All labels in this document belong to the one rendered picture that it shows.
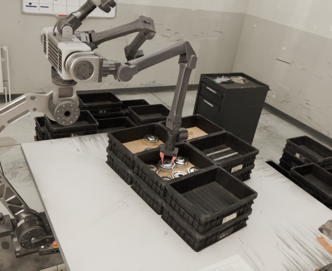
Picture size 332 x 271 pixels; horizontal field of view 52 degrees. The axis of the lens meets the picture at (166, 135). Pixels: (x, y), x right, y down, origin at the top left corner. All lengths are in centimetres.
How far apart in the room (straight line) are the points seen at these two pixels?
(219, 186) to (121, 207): 57
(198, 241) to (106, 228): 47
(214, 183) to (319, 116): 344
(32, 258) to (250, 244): 128
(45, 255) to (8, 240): 28
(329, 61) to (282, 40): 85
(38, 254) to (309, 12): 456
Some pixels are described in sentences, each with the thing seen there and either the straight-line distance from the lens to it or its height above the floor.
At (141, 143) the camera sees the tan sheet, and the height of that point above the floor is 83.
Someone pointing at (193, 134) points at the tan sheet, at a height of 83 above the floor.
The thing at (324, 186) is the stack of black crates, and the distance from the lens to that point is 311.
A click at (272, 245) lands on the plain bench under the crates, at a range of 196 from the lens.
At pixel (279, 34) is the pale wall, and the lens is 574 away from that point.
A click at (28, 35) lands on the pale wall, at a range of 471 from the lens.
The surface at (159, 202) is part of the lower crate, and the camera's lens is 185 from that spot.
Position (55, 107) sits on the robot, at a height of 117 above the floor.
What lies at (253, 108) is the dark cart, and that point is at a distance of 385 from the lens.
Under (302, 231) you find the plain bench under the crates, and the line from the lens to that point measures 214.
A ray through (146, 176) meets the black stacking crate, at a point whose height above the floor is 87.
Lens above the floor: 194
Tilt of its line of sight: 27 degrees down
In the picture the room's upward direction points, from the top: 9 degrees clockwise
